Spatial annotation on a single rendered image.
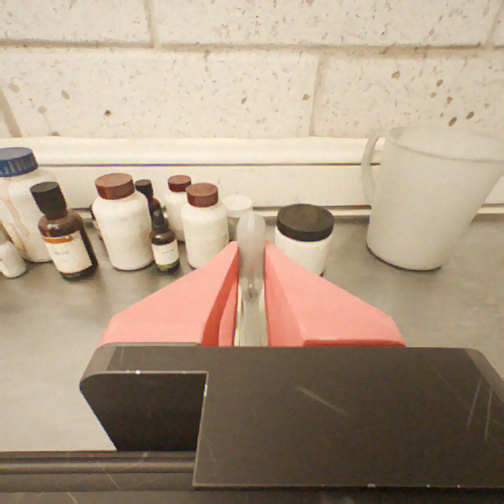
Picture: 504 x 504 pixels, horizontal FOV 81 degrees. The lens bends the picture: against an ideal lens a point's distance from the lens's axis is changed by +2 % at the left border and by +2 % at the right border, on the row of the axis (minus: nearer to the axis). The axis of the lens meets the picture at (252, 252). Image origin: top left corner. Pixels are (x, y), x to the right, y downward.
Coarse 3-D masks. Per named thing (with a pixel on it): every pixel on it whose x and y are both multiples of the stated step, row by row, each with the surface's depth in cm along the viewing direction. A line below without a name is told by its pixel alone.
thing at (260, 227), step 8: (256, 216) 11; (256, 224) 11; (264, 224) 11; (256, 232) 11; (264, 232) 11; (256, 240) 11; (264, 240) 11; (256, 248) 11; (264, 248) 12; (256, 256) 11; (264, 256) 12; (256, 264) 12; (256, 272) 12; (256, 280) 12; (256, 288) 12; (256, 296) 13
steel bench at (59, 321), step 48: (96, 240) 42; (336, 240) 43; (480, 240) 43; (0, 288) 34; (48, 288) 34; (96, 288) 34; (144, 288) 34; (384, 288) 35; (432, 288) 35; (480, 288) 35; (0, 336) 29; (48, 336) 29; (96, 336) 29; (432, 336) 29; (480, 336) 29; (0, 384) 25; (48, 384) 25; (0, 432) 22; (48, 432) 22; (96, 432) 22
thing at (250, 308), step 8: (248, 224) 11; (248, 304) 13; (256, 304) 13; (248, 312) 14; (256, 312) 14; (248, 320) 14; (256, 320) 14; (248, 328) 14; (256, 328) 15; (248, 336) 15; (256, 336) 15; (248, 344) 15; (256, 344) 15
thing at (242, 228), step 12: (252, 216) 11; (240, 228) 11; (252, 228) 11; (240, 240) 11; (252, 240) 11; (240, 252) 12; (252, 252) 11; (240, 264) 12; (252, 264) 12; (240, 276) 12; (252, 276) 12; (240, 288) 13; (252, 288) 12; (252, 300) 13
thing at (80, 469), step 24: (0, 456) 4; (24, 456) 4; (48, 456) 4; (72, 456) 4; (96, 456) 4; (120, 456) 4; (144, 456) 4; (168, 456) 4; (192, 456) 4; (0, 480) 4; (24, 480) 4; (48, 480) 4; (72, 480) 4; (96, 480) 4; (120, 480) 4; (144, 480) 4; (168, 480) 4
